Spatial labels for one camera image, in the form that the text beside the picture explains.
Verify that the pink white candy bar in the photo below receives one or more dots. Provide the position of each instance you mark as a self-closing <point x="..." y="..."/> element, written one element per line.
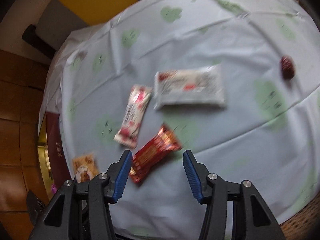
<point x="138" y="101"/>

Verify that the red gold gift box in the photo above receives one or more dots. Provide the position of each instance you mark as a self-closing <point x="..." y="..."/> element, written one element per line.
<point x="53" y="164"/>

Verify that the red shiny snack packet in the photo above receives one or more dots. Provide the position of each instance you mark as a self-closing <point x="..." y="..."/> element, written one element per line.
<point x="164" y="142"/>

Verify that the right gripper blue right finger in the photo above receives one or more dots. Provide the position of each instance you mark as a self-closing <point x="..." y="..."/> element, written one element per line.
<point x="197" y="177"/>

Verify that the grey yellow blue headboard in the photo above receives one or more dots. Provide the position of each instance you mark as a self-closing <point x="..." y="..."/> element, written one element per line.
<point x="61" y="17"/>

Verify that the white green-cloud tablecloth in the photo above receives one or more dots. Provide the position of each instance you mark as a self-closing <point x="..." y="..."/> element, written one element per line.
<point x="237" y="81"/>

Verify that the orange small snack packet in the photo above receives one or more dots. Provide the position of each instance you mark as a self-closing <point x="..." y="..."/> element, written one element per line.
<point x="85" y="168"/>

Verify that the wicker rattan chair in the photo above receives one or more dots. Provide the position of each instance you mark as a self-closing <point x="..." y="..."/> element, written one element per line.
<point x="305" y="224"/>

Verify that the red jujube date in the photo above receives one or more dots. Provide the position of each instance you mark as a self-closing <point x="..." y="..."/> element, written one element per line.
<point x="287" y="67"/>

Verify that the purple snack packet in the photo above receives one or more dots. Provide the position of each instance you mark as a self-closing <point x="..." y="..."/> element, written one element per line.
<point x="53" y="188"/>

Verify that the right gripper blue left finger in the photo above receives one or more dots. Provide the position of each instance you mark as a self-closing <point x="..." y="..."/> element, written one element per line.
<point x="119" y="175"/>

